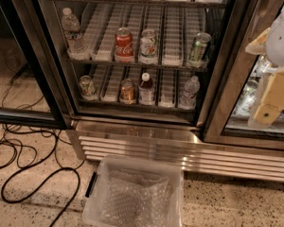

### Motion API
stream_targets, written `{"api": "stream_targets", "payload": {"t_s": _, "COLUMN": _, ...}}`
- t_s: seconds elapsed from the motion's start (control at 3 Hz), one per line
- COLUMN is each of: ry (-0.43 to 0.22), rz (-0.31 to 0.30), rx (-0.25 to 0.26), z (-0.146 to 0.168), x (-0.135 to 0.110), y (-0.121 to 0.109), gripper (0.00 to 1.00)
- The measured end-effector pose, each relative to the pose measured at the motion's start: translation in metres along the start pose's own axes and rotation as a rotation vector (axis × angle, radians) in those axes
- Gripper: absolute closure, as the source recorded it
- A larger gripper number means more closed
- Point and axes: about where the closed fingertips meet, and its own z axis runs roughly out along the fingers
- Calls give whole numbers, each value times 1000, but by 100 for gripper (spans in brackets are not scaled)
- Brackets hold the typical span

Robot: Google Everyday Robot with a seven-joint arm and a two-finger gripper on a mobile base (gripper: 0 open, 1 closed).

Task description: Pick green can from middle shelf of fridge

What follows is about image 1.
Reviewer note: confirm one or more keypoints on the red cola can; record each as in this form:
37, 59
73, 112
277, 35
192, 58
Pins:
123, 45

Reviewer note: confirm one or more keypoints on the closed right fridge door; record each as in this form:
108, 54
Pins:
225, 128

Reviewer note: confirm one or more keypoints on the clear water bottle shelf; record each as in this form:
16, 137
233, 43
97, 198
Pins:
77, 46
188, 96

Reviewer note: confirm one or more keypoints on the white can lower right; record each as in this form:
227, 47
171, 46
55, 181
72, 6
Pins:
247, 98

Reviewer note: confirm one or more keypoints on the stainless steel fridge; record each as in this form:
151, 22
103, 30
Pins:
161, 131

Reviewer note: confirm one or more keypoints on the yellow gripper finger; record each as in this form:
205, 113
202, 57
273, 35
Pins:
258, 45
271, 102

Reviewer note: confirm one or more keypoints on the open glass fridge door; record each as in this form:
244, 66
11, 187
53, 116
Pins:
29, 93

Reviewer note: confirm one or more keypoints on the clear plastic bin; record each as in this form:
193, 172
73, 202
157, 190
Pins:
98, 188

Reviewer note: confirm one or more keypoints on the orange brown can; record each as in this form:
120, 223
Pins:
127, 91

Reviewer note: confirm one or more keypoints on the white green soda can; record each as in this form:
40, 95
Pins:
148, 47

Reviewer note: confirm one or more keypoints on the dark juice bottle white cap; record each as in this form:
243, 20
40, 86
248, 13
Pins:
146, 90

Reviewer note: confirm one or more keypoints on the clear water bottle bottom shelf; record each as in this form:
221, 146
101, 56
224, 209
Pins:
188, 96

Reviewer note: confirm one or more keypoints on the silver can bottom left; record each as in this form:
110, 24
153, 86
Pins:
88, 88

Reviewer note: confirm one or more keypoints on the clear water bottle middle shelf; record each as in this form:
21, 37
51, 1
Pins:
77, 46

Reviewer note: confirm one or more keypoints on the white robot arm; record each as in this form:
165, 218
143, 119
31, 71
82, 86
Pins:
274, 54

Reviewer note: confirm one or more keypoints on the bubble wrap sheet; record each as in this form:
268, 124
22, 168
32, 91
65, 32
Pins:
136, 200

